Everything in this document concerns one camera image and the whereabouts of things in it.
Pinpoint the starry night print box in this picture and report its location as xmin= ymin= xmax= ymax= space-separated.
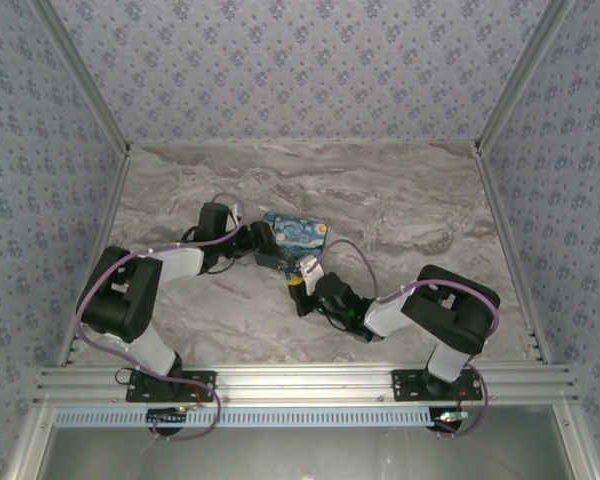
xmin=253 ymin=211 xmax=330 ymax=277

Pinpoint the grey metal panel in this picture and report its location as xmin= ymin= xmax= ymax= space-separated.
xmin=9 ymin=403 xmax=600 ymax=480

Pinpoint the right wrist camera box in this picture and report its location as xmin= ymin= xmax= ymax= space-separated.
xmin=298 ymin=254 xmax=327 ymax=297

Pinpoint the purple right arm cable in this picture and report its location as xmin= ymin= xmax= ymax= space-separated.
xmin=308 ymin=239 xmax=502 ymax=439

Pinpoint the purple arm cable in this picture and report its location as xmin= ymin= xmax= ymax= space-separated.
xmin=75 ymin=191 xmax=246 ymax=442
xmin=308 ymin=239 xmax=502 ymax=439

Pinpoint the thin black cable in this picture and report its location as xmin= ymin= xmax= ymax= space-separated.
xmin=181 ymin=225 xmax=254 ymax=275

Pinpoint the wide aluminium base rail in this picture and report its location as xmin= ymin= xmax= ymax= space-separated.
xmin=33 ymin=363 xmax=580 ymax=407

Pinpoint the aluminium side rail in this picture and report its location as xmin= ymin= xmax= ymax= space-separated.
xmin=473 ymin=143 xmax=552 ymax=365
xmin=55 ymin=148 xmax=132 ymax=370

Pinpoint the light blue slotted cable duct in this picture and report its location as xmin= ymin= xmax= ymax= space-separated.
xmin=53 ymin=406 xmax=557 ymax=430

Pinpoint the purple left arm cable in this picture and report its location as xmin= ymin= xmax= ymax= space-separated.
xmin=75 ymin=191 xmax=246 ymax=442

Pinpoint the aluminium frame corner post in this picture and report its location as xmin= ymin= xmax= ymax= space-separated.
xmin=28 ymin=0 xmax=132 ymax=154
xmin=473 ymin=0 xmax=577 ymax=152

